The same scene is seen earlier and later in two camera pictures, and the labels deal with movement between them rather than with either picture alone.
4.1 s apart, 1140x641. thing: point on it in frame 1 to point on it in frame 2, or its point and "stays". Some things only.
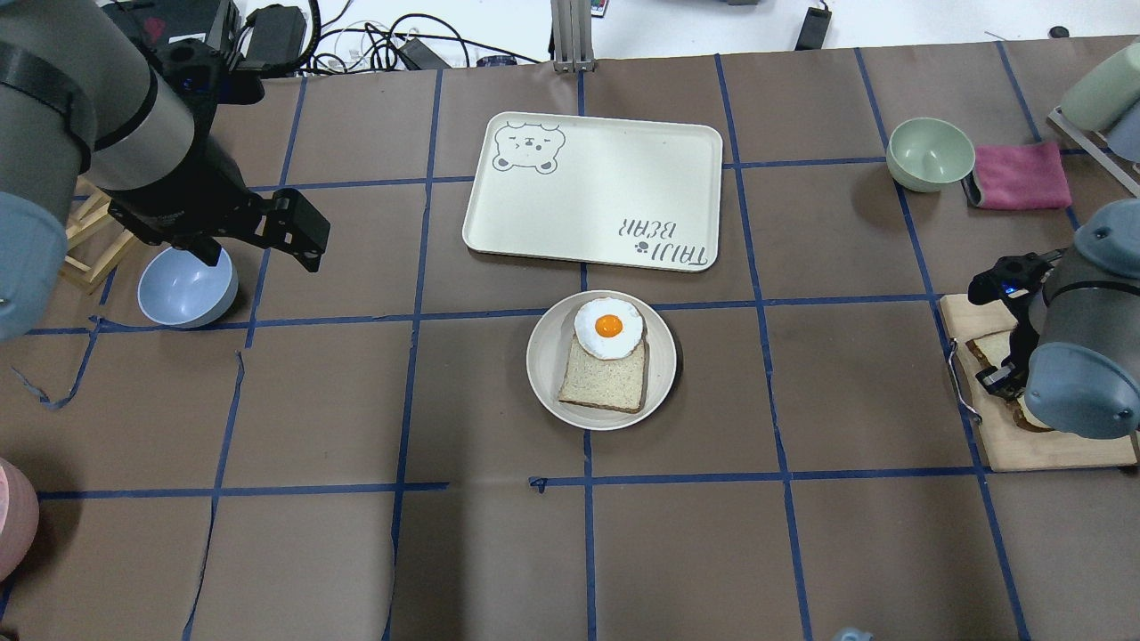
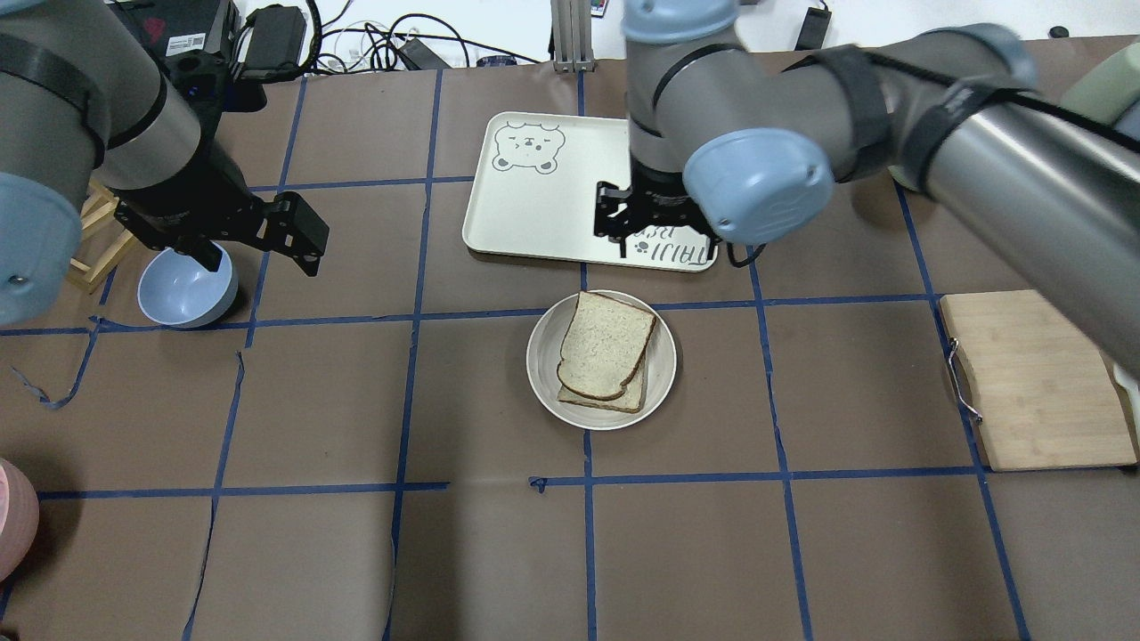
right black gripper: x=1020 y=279 to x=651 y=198
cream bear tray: x=635 y=191 stays
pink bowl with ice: x=20 y=518 stays
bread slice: x=993 y=350 to x=603 y=346
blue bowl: x=178 y=289 stays
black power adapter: x=277 y=37 stays
